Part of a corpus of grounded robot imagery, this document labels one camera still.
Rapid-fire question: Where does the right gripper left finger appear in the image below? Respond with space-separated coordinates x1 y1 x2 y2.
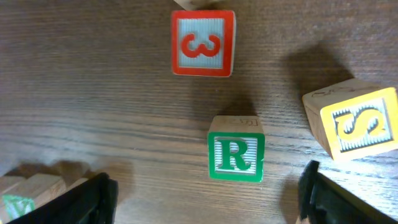
10 172 119 224

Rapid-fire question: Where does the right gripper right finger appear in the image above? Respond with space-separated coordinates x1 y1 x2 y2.
297 161 397 224

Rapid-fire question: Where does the green V block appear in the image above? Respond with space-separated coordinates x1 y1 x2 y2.
0 173 68 224

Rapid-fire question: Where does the green R block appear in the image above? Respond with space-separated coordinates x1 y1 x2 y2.
208 115 266 182

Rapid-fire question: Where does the blue P block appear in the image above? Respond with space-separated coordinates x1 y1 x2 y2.
67 178 88 191

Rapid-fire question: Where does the yellow S block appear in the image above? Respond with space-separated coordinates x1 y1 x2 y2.
302 78 397 161

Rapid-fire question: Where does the red 3 block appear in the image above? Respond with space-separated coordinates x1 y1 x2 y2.
171 10 236 77

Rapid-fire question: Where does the blue block near 3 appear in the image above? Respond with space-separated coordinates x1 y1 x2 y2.
174 0 224 11

